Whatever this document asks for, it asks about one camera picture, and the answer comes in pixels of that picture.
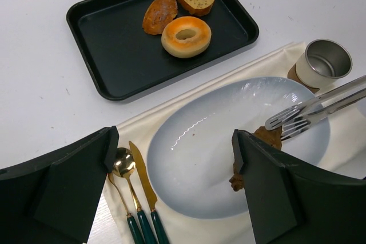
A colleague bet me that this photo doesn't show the orange flat bread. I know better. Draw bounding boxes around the orange flat bread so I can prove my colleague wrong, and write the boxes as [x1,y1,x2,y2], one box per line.
[142,0,178,35]

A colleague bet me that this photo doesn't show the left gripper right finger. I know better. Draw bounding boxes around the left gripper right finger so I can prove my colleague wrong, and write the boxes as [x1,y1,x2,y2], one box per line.
[232,130,365,243]

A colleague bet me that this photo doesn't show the metal tongs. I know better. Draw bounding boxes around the metal tongs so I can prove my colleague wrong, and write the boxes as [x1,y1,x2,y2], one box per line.
[265,76,365,141]

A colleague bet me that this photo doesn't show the white oval plate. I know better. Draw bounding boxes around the white oval plate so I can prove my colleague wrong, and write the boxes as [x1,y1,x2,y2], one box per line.
[146,77,313,219]

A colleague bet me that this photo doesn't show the black tray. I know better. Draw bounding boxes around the black tray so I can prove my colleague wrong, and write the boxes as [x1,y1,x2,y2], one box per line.
[66,0,259,102]

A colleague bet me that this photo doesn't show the green handled fork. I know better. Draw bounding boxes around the green handled fork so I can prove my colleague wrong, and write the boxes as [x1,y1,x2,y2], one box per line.
[108,173,145,244]

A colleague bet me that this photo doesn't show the ring donut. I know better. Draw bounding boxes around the ring donut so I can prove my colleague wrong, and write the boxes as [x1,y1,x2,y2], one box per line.
[161,16,212,58]

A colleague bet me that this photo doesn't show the green handled knife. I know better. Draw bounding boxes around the green handled knife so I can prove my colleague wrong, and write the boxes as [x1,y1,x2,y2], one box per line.
[129,141,170,243]

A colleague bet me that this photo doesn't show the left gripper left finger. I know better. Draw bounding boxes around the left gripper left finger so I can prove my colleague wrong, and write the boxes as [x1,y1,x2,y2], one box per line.
[1,126,119,243]

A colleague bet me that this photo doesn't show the green handled spoon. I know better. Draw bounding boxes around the green handled spoon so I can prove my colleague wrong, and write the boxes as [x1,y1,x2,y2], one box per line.
[113,147,158,244]

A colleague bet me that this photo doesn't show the metal cup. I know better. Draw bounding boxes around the metal cup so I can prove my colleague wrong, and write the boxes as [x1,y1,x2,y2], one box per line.
[288,39,353,93]

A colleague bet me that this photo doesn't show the brown croissant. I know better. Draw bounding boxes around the brown croissant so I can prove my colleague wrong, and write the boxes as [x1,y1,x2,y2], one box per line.
[229,126,282,192]

